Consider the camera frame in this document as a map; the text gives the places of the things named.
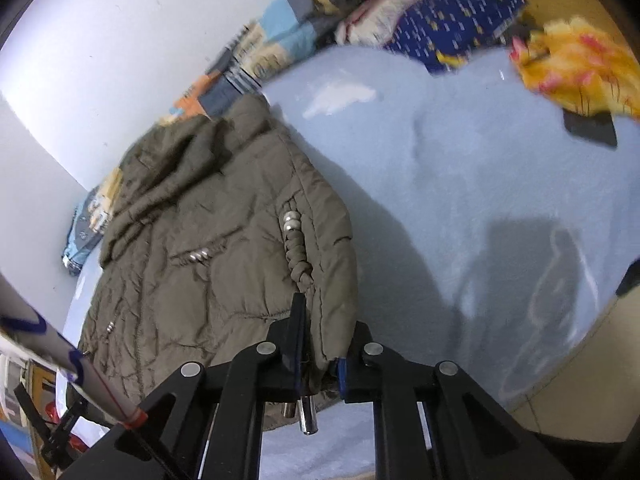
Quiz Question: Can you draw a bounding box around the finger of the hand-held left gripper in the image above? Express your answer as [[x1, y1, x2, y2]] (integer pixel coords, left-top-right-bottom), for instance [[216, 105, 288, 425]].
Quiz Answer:
[[14, 384, 87, 467]]

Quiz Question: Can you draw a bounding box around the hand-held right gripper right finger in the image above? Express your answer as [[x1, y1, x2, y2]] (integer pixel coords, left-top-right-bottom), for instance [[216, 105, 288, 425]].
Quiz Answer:
[[337, 321, 573, 480]]

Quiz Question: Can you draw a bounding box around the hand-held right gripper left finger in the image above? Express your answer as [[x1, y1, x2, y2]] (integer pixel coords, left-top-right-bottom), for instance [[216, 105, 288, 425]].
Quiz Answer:
[[60, 292, 307, 480]]

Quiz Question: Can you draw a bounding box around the olive quilted puffer jacket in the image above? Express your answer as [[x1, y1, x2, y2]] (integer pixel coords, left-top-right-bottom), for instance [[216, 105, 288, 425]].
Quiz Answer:
[[75, 94, 360, 433]]

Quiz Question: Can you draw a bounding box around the patchwork cartoon print quilt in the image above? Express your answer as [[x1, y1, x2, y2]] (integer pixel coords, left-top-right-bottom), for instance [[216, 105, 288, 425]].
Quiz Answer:
[[62, 0, 386, 276]]

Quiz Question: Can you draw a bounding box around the white city print pillow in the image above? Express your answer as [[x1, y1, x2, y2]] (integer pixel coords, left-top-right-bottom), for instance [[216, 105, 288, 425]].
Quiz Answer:
[[335, 0, 431, 51]]

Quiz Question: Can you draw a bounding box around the black flat device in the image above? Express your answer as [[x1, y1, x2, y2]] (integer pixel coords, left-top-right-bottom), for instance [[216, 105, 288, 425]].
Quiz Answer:
[[562, 109, 619, 150]]

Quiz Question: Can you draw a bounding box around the blue star print pillow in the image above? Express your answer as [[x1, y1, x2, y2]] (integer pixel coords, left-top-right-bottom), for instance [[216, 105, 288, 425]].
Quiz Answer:
[[382, 0, 528, 75]]

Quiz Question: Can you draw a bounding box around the yellow floral cloth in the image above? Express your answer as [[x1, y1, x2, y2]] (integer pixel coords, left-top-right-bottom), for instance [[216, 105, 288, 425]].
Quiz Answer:
[[509, 16, 640, 121]]

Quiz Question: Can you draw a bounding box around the dark grey textured object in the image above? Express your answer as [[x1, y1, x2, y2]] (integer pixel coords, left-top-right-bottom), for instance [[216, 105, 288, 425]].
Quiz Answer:
[[500, 7, 543, 48]]

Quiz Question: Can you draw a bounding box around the white cable with blue tape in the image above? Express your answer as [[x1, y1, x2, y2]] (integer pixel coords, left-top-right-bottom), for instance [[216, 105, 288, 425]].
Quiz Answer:
[[0, 272, 150, 430]]

